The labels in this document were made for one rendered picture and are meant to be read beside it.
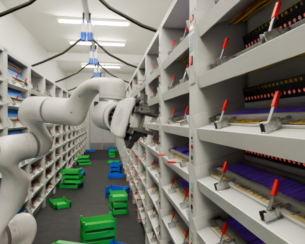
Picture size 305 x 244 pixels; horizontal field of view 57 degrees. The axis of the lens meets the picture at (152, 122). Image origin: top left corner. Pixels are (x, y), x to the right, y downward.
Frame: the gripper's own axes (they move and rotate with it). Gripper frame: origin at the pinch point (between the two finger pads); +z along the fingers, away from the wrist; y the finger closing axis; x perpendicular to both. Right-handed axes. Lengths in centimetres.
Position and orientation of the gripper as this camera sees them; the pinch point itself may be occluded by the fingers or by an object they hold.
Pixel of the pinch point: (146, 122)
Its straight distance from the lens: 61.3
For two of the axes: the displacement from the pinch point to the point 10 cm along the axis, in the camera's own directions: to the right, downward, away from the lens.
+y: 2.8, -9.6, 0.7
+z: 4.5, 0.7, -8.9
